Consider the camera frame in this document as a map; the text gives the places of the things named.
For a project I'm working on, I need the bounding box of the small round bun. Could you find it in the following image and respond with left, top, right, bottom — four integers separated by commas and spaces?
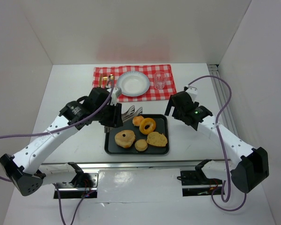
133, 115, 144, 127

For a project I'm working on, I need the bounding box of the speckled bread slice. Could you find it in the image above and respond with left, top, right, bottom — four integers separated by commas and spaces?
146, 132, 168, 147

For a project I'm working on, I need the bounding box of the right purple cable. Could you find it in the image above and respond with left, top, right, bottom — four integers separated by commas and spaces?
187, 75, 247, 211

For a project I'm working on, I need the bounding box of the aluminium side rail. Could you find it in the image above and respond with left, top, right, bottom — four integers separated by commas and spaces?
207, 64, 239, 136

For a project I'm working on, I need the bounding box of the gold spoon black handle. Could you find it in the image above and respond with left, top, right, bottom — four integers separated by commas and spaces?
108, 74, 114, 82

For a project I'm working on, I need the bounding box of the flat bread with hole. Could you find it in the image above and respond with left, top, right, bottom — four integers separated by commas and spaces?
115, 130, 136, 149

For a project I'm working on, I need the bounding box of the glazed ring donut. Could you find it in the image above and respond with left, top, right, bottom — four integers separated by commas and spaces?
139, 118, 156, 135

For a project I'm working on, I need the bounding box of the clear drinking glass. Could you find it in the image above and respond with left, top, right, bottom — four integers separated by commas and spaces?
153, 71, 167, 90

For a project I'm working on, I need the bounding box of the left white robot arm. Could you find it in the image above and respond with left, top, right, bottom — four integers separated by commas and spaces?
0, 87, 142, 196

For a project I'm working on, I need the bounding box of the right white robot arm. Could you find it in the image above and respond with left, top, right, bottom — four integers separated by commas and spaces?
165, 91, 269, 194

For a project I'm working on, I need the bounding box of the small round muffin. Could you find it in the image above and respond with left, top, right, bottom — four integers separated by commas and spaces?
134, 139, 148, 152

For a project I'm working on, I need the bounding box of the black serving tray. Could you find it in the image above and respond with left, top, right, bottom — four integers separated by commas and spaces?
104, 114, 170, 155

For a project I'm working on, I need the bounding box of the white round plate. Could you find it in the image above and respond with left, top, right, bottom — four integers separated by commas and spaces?
116, 71, 150, 97

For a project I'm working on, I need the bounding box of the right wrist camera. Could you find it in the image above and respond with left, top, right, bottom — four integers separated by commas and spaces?
184, 85, 198, 102

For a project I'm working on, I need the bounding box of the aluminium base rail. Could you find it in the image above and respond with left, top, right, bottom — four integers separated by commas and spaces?
42, 159, 232, 171

